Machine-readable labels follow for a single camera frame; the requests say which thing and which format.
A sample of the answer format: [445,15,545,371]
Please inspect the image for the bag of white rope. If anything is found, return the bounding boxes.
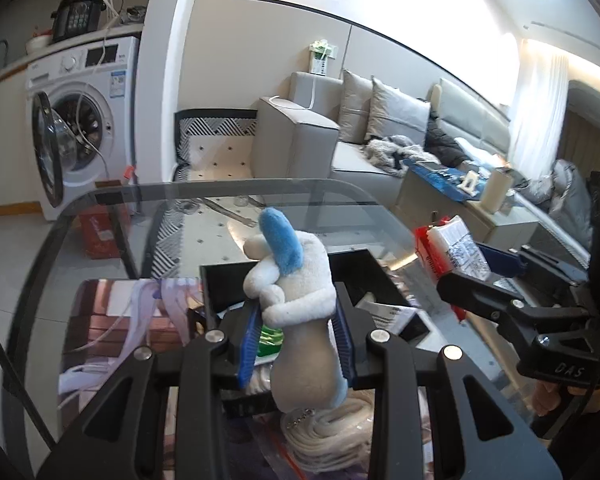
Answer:
[250,370,381,480]

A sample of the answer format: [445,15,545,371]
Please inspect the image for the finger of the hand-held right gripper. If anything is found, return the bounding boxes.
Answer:
[436,267,589,334]
[474,241,591,287]

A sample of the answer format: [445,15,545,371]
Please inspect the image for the green packet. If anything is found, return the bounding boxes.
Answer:
[257,325,285,358]

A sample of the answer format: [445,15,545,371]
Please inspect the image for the black jacket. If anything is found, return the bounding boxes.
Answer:
[425,117,473,166]

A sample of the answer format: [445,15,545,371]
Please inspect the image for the grey pillow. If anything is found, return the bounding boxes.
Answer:
[365,77,432,143]
[337,69,376,143]

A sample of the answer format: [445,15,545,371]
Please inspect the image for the grey padded jacket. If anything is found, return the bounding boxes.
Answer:
[517,159,593,251]

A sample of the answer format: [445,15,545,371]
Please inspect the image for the white bowl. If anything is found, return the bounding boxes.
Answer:
[25,32,53,55]

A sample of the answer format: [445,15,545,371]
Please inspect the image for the person's right hand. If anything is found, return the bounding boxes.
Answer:
[530,380,600,418]

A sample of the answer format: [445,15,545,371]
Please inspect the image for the pale sofa back cushion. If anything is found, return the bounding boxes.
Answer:
[437,77,512,158]

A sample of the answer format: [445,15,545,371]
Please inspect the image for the white printed packet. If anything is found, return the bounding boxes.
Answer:
[355,295,421,336]

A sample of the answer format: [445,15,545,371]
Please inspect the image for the white kitchen counter cabinet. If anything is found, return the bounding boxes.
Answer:
[0,55,31,206]

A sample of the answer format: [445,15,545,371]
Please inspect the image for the white wall socket holder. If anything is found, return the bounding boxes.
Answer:
[308,40,340,77]

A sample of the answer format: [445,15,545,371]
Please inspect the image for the white curtain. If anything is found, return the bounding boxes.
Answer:
[507,40,571,176]

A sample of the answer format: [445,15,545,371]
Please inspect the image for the white and blue plush toy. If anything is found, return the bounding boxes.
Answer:
[242,207,350,411]

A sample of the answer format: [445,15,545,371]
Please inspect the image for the red and white tissue packet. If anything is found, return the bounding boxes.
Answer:
[414,215,491,321]

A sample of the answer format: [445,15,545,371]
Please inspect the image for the grey sofa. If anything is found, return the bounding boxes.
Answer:
[250,71,556,221]

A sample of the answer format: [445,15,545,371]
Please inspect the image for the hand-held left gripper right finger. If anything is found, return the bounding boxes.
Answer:
[332,282,563,480]

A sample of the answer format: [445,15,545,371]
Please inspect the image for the white washing machine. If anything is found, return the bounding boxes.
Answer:
[26,35,142,223]

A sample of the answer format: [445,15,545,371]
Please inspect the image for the grey fur garment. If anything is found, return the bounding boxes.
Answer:
[362,135,431,178]

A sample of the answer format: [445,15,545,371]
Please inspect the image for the low coffee table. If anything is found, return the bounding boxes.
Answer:
[392,162,546,251]

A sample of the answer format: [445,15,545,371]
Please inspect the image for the cream cup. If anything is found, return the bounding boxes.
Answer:
[481,167,512,213]

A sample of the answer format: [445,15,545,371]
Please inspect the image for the printed table mat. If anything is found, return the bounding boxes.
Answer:
[57,275,431,480]

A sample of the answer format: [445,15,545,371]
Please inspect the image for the black pressure cooker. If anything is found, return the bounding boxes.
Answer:
[51,0,108,43]

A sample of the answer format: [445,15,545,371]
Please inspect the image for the black cardboard box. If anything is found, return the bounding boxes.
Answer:
[199,249,431,346]

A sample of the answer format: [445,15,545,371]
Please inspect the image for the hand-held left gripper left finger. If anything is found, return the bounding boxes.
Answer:
[34,301,261,480]

